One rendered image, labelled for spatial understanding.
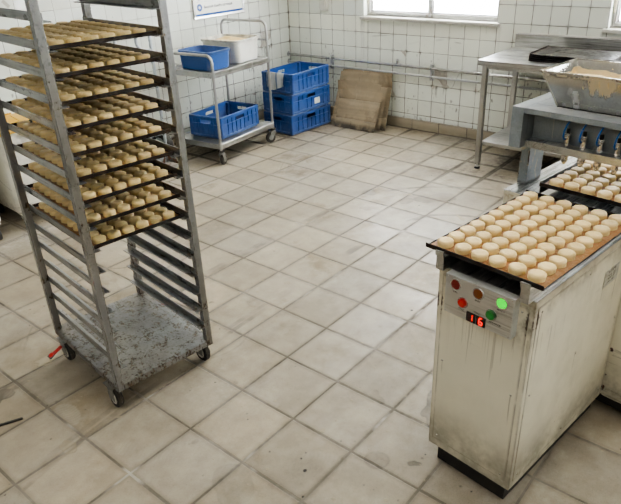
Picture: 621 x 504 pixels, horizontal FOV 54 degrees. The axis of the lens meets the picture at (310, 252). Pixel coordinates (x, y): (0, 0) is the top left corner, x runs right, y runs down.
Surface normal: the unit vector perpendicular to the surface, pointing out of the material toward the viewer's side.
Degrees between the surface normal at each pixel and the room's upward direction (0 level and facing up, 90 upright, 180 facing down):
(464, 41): 90
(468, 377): 90
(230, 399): 0
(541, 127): 90
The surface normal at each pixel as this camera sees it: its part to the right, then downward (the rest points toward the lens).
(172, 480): -0.04, -0.89
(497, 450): -0.73, 0.34
